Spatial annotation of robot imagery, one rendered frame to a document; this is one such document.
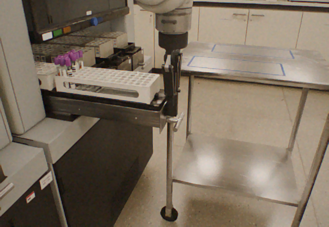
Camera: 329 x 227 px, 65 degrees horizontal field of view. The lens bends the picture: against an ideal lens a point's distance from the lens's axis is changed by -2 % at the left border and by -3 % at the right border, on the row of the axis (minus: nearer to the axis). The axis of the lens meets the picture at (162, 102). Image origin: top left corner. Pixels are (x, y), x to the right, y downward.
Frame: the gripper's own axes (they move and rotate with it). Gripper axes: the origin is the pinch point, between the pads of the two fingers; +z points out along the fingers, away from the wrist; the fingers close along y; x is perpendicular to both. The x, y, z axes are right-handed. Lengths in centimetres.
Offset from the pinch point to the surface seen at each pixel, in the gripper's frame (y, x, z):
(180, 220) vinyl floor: -28, -2, 80
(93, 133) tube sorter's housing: -1.7, -28.3, 16.0
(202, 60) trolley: -36.2, 2.6, -2.1
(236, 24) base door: -228, 9, 14
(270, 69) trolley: -33.9, 28.2, -2.0
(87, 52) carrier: -16.1, -35.7, -8.1
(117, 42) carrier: -41, -36, -6
